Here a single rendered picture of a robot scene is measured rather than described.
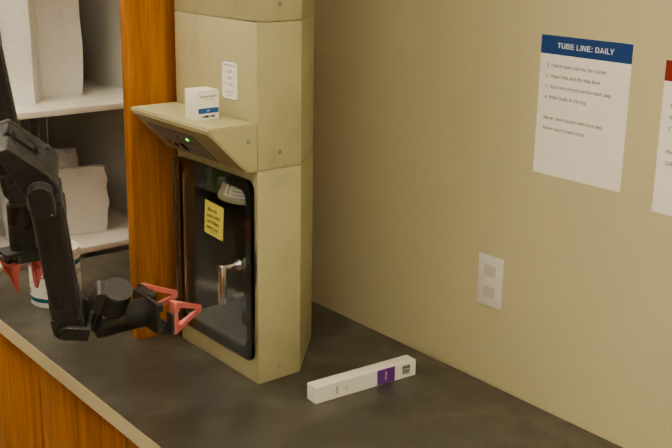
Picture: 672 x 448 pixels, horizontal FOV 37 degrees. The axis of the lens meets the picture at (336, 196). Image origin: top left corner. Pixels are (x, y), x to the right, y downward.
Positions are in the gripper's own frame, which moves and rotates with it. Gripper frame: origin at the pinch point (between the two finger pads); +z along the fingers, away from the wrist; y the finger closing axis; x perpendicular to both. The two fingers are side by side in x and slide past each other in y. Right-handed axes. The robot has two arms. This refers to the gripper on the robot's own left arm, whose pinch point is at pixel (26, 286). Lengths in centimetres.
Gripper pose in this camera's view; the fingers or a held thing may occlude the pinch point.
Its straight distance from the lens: 238.5
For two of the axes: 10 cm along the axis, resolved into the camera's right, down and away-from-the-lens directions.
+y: 7.8, -1.6, 6.0
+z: 0.0, 9.7, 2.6
